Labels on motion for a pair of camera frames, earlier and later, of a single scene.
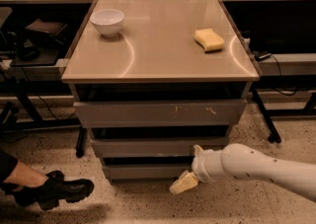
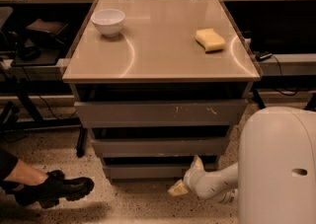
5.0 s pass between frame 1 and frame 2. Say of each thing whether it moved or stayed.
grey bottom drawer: stayed
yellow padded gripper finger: moved
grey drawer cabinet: stayed
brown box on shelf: stayed
